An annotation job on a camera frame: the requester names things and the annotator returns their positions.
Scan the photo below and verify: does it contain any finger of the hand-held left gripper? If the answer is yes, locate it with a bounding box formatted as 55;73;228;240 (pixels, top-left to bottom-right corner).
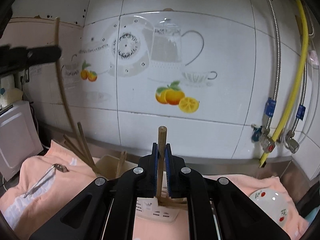
0;44;62;75

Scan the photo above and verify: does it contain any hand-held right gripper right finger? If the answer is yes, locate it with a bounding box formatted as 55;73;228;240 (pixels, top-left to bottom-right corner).
165;142;292;240

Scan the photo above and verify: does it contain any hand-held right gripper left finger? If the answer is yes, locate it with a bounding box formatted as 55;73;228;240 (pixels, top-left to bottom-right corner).
29;142;159;240

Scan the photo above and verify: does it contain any brown wooden chopstick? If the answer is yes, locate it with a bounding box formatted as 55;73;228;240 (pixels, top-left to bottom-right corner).
54;17;87;155
115;150;128;178
155;126;167;205
64;142;94;172
77;122;97;172
63;134;95;171

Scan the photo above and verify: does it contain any cream utensil holder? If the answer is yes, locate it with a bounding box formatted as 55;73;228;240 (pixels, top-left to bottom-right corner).
96;154;188;225

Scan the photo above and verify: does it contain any cream plastic container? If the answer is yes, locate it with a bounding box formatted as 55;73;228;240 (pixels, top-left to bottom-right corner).
0;76;23;108

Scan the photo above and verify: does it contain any white countertop appliance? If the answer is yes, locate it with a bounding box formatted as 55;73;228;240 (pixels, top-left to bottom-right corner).
0;101;43;182

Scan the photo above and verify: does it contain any metal slotted spoon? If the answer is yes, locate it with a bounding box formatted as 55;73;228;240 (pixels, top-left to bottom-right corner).
24;163;69;198

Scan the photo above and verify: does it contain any white flower-print bowl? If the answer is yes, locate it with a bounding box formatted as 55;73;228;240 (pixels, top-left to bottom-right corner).
248;189;288;229

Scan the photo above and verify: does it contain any peach printed towel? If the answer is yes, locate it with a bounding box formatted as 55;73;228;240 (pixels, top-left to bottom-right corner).
0;140;309;240

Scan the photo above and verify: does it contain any metal water valve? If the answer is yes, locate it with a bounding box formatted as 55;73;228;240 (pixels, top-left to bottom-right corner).
282;130;300;153

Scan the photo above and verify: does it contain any white wall label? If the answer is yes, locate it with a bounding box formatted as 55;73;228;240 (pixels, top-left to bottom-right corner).
29;64;43;76

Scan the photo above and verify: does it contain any black power cable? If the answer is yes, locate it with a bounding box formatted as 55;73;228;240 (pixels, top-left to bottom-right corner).
29;101;50;148

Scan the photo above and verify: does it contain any red-handled water valve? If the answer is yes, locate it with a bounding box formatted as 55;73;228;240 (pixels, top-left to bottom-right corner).
251;124;277;154

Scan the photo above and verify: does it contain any blue hose tag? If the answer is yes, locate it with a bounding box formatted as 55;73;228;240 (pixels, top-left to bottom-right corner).
296;104;307;119
265;97;277;117

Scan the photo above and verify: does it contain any braided metal hose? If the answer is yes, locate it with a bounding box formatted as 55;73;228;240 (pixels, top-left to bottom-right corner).
287;62;309;138
253;0;282;140

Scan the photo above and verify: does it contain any yellow gas hose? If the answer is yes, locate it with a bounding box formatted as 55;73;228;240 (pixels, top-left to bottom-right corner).
259;0;309;168

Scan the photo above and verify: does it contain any pink wall hook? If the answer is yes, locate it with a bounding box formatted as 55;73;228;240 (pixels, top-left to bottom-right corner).
309;50;320;67

